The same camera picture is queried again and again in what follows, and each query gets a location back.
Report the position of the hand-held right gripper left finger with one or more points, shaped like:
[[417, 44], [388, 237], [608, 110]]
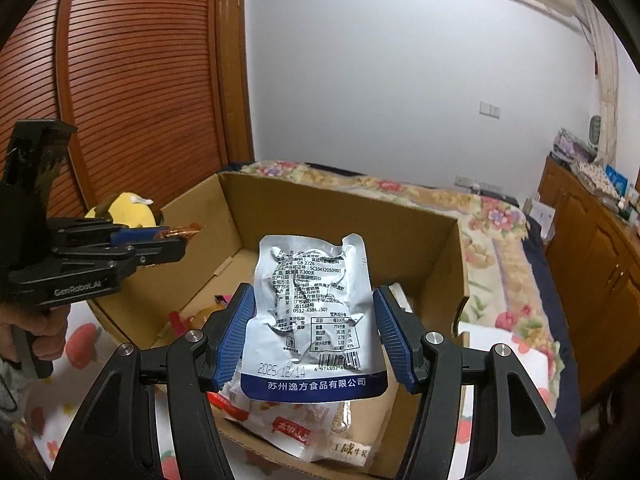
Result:
[[235, 340]]

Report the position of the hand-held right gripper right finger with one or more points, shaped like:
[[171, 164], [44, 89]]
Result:
[[395, 340]]

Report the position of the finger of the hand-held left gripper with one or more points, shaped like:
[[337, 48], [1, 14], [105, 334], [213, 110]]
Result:
[[135, 234], [155, 252]]

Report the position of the orange and silver snack packet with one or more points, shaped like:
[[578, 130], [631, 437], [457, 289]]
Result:
[[182, 232]]

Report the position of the pink chicken leg snack packet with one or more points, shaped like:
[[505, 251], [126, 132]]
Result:
[[200, 317]]

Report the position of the silver and blue snack packet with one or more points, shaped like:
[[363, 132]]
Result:
[[310, 310]]

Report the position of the red and white snack packet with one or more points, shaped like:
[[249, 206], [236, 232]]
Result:
[[270, 415]]

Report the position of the cardboard box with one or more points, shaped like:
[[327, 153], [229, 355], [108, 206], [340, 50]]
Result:
[[280, 210]]

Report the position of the person's left hand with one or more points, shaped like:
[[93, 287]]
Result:
[[52, 332]]

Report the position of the yellow plush toy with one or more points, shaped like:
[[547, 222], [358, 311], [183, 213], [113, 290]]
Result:
[[130, 207]]

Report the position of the white strawberry print blanket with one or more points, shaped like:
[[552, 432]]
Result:
[[85, 340]]

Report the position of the beige snack packet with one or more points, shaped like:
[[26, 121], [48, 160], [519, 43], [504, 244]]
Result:
[[345, 425]]

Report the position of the wooden slatted wardrobe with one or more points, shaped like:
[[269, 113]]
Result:
[[140, 85]]

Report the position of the dark blue bed sheet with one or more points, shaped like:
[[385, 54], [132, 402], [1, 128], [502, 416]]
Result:
[[555, 310]]

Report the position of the white box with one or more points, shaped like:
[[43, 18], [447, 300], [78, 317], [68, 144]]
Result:
[[542, 220]]

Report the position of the wooden cabinet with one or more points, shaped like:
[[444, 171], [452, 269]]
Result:
[[600, 270]]

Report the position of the patterned tray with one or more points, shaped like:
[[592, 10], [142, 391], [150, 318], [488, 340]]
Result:
[[592, 176]]

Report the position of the purple patterned box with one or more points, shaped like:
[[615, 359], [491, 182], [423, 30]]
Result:
[[572, 145]]

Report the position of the blue box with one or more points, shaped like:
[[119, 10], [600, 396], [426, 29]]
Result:
[[617, 180]]

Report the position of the small grey desk fan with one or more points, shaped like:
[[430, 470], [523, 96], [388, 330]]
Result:
[[596, 130]]

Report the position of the beige curtain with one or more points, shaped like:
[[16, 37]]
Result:
[[607, 85]]

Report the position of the white wall socket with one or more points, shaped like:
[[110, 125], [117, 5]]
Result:
[[464, 180]]

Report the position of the white wall switch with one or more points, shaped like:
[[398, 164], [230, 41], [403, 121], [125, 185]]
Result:
[[490, 110]]

